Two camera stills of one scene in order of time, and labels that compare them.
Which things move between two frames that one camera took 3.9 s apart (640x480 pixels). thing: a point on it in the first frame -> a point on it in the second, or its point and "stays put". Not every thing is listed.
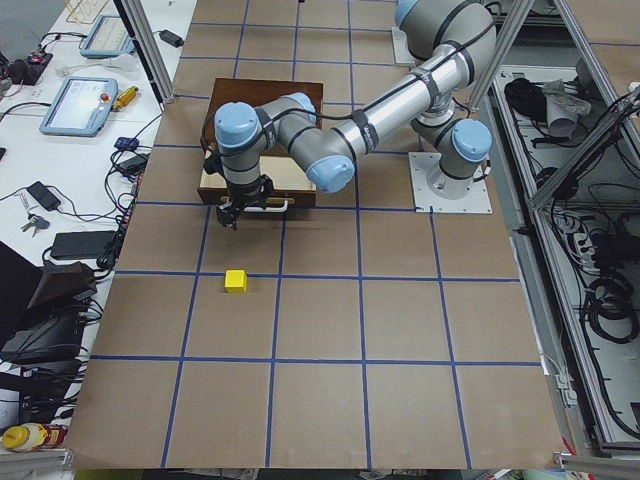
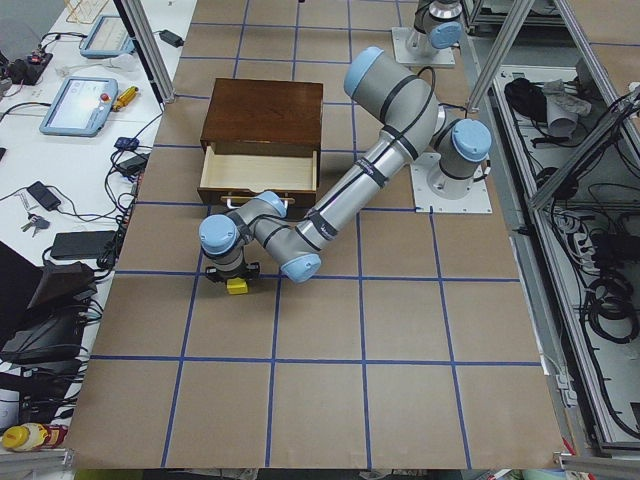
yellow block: [235, 281] stays put
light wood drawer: [291, 186] stays put
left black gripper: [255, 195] -> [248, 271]
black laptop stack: [43, 311] stays put
